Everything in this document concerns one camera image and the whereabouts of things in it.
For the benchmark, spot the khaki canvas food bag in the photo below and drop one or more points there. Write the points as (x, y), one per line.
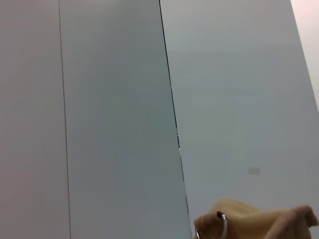
(254, 221)

